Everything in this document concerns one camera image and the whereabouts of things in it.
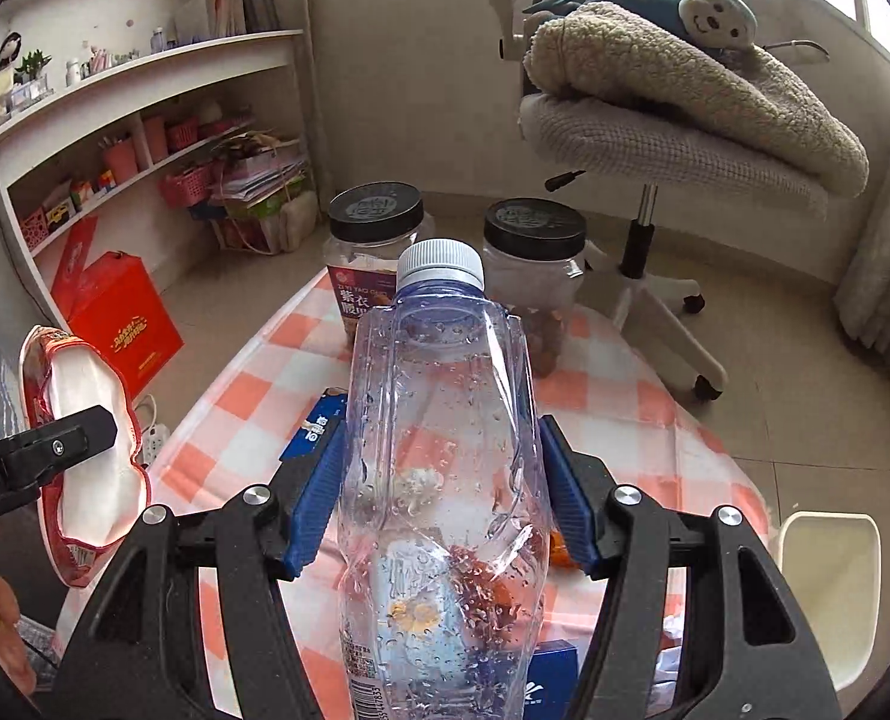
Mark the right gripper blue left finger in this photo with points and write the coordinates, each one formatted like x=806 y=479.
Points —
x=138 y=650

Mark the blue biscuit wrapper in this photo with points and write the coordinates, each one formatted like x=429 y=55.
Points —
x=329 y=406

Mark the orange peel piece small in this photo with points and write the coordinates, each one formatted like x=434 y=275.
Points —
x=559 y=555

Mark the clear plastic water bottle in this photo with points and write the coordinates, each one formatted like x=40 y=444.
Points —
x=444 y=516

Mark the blue monkey plush toy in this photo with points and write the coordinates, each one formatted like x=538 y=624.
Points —
x=708 y=24

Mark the clear jar with nuts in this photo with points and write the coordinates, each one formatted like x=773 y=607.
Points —
x=533 y=259

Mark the beige fleece blanket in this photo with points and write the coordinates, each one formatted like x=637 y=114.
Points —
x=749 y=97

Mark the white trash bin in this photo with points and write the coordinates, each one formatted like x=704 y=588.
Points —
x=832 y=562

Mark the white bookshelf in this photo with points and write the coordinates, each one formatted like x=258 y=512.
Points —
x=101 y=100

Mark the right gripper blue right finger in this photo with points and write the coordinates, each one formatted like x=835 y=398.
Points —
x=747 y=650

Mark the red gift bag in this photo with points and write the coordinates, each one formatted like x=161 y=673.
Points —
x=113 y=304

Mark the blue milk carton box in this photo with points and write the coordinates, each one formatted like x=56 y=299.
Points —
x=552 y=676

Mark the white paper ball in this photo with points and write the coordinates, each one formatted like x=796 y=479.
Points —
x=665 y=677

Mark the nut jar purple label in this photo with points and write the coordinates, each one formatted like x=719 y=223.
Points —
x=370 y=226

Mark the grey office chair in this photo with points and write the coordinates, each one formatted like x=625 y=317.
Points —
x=586 y=135

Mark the red white checkered tablecloth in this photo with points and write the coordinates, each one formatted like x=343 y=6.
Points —
x=607 y=400

